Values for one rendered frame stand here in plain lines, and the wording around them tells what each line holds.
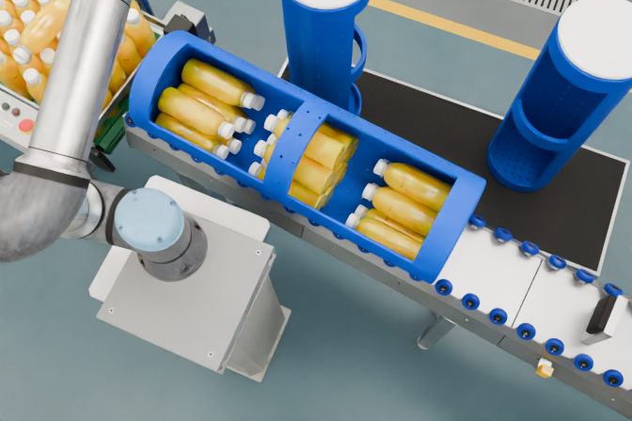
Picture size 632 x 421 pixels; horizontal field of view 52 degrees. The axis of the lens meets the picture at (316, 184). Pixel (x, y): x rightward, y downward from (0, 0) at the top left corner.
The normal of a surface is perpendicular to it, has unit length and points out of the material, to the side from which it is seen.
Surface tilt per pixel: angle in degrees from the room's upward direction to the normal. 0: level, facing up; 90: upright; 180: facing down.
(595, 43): 0
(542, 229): 0
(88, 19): 21
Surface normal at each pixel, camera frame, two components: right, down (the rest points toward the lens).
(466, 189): 0.15, -0.62
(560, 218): -0.02, -0.37
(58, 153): 0.37, 0.01
